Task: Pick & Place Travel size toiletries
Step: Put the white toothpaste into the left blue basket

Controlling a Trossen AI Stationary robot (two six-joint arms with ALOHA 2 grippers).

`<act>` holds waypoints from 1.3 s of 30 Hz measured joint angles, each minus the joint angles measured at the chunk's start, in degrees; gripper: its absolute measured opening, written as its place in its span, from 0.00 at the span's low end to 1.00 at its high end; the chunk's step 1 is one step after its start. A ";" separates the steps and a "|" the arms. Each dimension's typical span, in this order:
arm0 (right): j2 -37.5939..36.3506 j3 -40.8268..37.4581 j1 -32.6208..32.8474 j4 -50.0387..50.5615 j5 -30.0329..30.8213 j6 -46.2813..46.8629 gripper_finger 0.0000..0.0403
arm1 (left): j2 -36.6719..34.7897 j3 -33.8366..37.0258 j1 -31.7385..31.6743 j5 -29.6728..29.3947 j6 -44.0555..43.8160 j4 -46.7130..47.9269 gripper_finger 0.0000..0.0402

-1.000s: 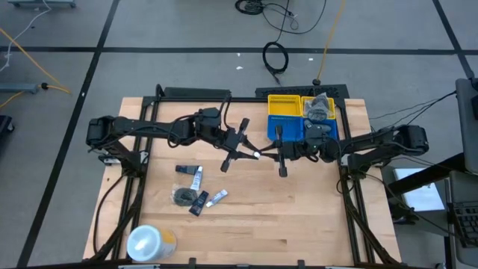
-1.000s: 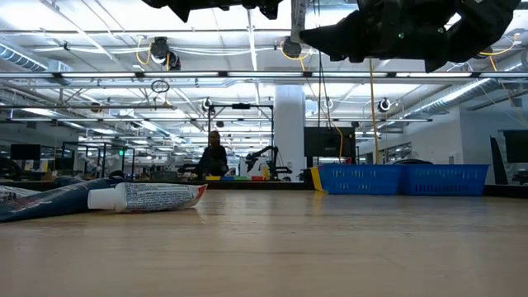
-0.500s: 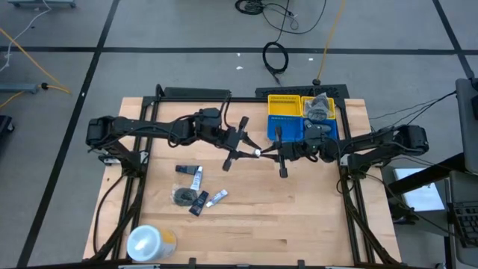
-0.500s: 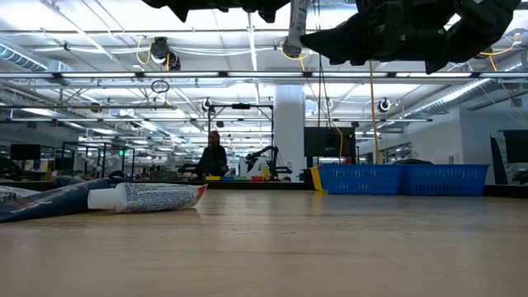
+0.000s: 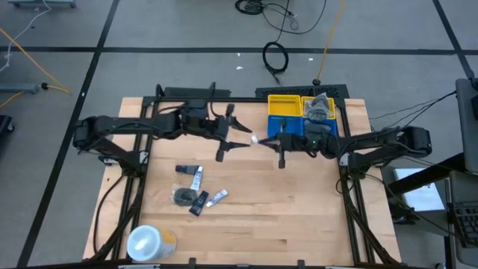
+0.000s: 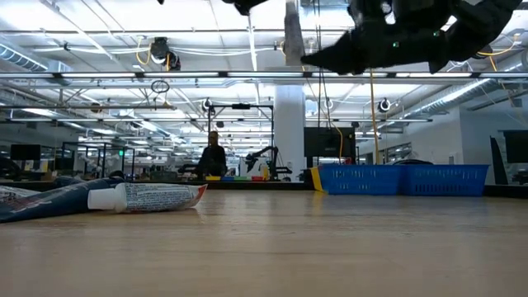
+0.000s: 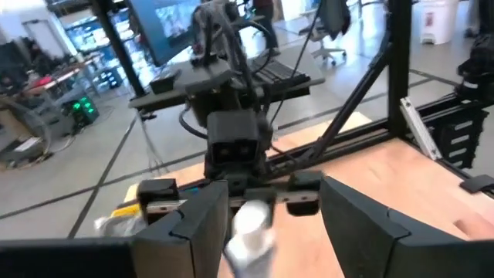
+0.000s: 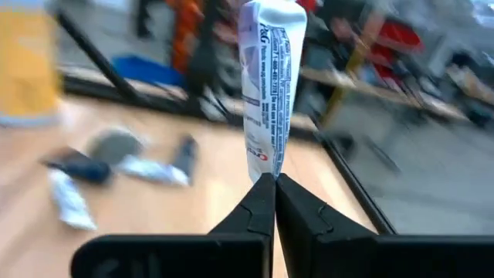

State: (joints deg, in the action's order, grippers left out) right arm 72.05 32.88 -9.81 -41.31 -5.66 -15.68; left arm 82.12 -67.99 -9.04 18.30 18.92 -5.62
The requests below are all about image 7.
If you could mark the person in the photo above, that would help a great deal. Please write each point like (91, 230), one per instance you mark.
(266, 23)

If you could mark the small black desk box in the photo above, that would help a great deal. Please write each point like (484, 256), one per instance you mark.
(165, 83)

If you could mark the white waste bin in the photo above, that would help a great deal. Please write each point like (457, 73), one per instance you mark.
(438, 21)

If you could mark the black keyboard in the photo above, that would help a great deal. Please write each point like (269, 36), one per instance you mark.
(281, 73)

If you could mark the black table clamp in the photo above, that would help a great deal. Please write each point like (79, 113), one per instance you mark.
(478, 183)

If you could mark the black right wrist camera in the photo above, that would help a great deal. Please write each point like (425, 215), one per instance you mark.
(231, 131)

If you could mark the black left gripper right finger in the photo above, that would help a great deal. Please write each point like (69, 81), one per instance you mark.
(386, 247)

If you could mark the black bundled equipment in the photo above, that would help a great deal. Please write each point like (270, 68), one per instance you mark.
(476, 69)

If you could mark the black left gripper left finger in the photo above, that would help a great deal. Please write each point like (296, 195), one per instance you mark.
(189, 247)

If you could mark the black white office chair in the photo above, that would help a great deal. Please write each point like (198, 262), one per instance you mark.
(333, 15)

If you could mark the blue plastic basket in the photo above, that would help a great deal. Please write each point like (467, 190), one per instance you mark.
(191, 190)

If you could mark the black aluminium rig frame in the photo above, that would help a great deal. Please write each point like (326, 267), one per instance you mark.
(399, 77)

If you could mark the cluttered wooden workbench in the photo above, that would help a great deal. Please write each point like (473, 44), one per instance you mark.
(58, 77)

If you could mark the computer monitor blue screen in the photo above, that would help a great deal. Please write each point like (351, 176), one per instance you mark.
(170, 27)

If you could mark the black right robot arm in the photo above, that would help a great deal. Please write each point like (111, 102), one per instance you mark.
(210, 104)

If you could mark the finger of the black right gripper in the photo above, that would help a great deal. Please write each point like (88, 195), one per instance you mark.
(236, 193)
(266, 197)

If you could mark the silver metal bar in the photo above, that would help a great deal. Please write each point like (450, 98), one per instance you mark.
(420, 129)

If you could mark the yellow plastic basket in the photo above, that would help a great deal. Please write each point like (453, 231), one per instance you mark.
(125, 211)

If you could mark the computer with green lights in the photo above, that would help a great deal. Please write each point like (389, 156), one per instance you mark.
(85, 110)

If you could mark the small white toothpaste tube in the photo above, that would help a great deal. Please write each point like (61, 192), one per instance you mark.
(251, 239)

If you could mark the black slotted box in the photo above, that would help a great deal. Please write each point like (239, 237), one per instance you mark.
(459, 139)

